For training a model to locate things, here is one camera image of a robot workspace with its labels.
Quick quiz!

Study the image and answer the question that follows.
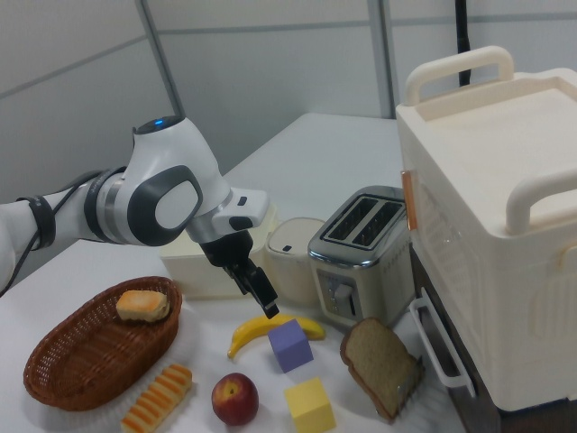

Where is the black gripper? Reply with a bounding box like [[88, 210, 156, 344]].
[[199, 230, 280, 320]]

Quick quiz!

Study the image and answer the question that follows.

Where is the purple foam cube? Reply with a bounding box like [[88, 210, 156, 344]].
[[267, 318, 315, 374]]

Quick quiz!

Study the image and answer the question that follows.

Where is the yellow foam cube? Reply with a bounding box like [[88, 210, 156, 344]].
[[283, 377, 337, 433]]

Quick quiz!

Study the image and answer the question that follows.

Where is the yellow banana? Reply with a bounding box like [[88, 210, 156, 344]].
[[225, 313, 326, 361]]

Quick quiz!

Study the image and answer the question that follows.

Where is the small white lidded bin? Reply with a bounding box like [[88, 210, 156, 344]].
[[265, 216, 327, 308]]

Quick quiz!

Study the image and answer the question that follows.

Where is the white rectangular plastic box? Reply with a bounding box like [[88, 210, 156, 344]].
[[158, 202, 279, 301]]

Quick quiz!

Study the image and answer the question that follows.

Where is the silver two-slot toaster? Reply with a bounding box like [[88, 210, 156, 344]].
[[307, 185, 413, 329]]

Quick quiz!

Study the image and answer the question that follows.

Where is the toasted bread roll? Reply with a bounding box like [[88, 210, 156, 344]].
[[115, 290, 171, 323]]

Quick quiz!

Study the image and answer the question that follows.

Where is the red apple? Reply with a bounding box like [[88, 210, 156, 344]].
[[211, 372, 261, 427]]

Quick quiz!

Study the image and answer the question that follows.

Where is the orange striped toy pastry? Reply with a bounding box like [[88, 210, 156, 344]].
[[120, 364, 194, 433]]

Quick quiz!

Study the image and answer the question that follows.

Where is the brown bread slice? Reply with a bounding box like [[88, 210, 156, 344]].
[[339, 316, 426, 423]]

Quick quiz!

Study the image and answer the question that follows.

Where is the brown wicker basket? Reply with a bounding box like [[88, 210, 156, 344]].
[[23, 275, 184, 412]]

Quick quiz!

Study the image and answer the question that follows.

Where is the dark brown cabinet drawer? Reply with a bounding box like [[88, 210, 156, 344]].
[[408, 245, 508, 433]]

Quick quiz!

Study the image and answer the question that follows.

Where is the cream toy kitchen cabinet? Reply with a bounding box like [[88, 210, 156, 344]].
[[395, 44, 577, 414]]

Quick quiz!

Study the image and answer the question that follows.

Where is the black pole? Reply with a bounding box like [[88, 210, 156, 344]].
[[452, 0, 475, 88]]

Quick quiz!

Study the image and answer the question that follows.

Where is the copper door handle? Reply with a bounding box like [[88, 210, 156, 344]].
[[399, 170, 419, 233]]

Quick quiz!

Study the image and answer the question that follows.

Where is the white drawer handle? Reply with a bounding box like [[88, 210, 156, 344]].
[[408, 288, 478, 399]]

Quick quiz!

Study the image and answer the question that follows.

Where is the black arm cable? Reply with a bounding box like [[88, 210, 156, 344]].
[[0, 167, 128, 297]]

